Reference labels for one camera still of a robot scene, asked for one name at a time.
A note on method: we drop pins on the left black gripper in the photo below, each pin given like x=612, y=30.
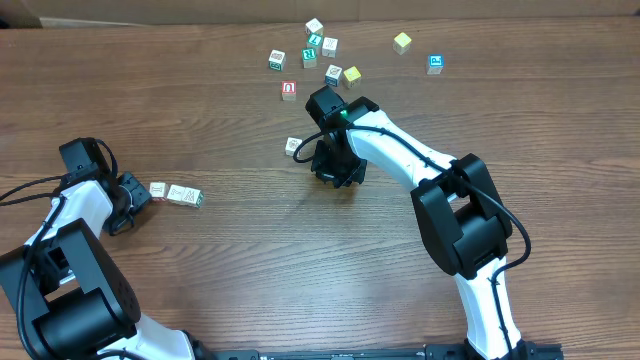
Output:
x=140, y=193

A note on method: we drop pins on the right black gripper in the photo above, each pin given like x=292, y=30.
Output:
x=327, y=174

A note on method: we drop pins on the white red edged block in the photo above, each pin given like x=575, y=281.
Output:
x=158, y=191

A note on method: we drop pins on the white blue edged block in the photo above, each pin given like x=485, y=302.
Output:
x=175, y=194

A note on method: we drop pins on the white zigzag picture block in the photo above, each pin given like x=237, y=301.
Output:
x=192, y=197

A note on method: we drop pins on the red letter U block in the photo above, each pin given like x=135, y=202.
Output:
x=288, y=90

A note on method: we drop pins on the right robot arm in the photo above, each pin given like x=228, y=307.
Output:
x=463, y=223

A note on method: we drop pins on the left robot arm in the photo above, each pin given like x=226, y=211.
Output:
x=70, y=299

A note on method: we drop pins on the lone white picture block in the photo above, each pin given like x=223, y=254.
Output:
x=291, y=145

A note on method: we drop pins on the blue edged picture block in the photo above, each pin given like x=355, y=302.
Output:
x=333, y=75

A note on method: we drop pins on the yellow block near cluster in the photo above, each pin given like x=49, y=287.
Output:
x=352, y=77

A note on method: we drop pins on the teal letter R block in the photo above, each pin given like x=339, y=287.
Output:
x=309, y=58

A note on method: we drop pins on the white patterned wooden block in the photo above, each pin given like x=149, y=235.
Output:
x=329, y=47

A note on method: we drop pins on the green letter B block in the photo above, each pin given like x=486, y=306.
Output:
x=277, y=60

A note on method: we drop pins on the teal letter L block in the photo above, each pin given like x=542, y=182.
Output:
x=314, y=41

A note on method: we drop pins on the far yellow wooden block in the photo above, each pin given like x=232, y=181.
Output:
x=401, y=43

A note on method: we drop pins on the top white wooden block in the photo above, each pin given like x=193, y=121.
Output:
x=314, y=26

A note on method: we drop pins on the blue letter P block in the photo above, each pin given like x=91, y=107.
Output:
x=435, y=64

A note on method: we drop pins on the cardboard strip at back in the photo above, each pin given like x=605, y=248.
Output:
x=29, y=13

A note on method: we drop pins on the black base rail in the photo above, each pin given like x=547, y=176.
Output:
x=524, y=351

